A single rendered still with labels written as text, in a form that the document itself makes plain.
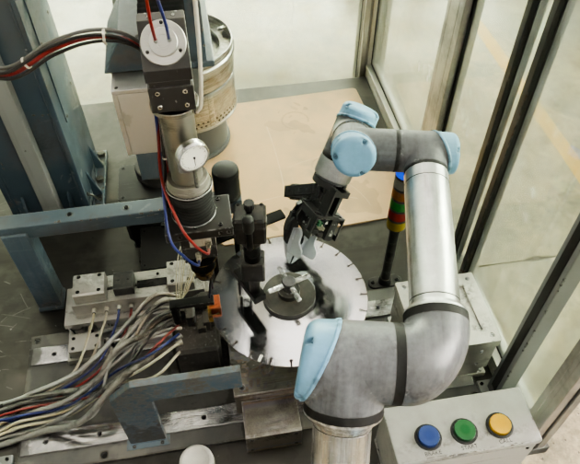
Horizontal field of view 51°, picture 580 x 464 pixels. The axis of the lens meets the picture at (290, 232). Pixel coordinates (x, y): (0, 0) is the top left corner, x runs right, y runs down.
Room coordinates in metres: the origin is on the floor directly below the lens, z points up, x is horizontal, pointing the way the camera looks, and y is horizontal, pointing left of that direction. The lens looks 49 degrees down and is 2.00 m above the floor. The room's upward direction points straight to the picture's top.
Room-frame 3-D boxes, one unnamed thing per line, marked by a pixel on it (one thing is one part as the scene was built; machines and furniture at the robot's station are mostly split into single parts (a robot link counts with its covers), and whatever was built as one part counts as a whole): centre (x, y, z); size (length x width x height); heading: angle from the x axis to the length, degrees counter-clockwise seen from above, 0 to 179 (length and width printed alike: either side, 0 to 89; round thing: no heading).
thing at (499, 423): (0.47, -0.40, 0.90); 0.04 x 0.04 x 0.02
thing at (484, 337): (0.73, -0.34, 0.82); 0.18 x 0.18 x 0.15; 9
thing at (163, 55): (0.84, 0.19, 1.45); 0.35 x 0.07 x 0.28; 9
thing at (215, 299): (0.70, 0.19, 0.95); 0.10 x 0.03 x 0.07; 99
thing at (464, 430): (0.46, -0.33, 0.90); 0.04 x 0.04 x 0.02
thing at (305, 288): (0.73, 0.00, 0.96); 0.11 x 0.11 x 0.03
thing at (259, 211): (0.69, 0.07, 1.17); 0.06 x 0.05 x 0.20; 90
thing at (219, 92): (1.46, 0.31, 0.93); 0.31 x 0.31 x 0.36
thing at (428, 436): (0.45, -0.26, 0.90); 0.04 x 0.04 x 0.02
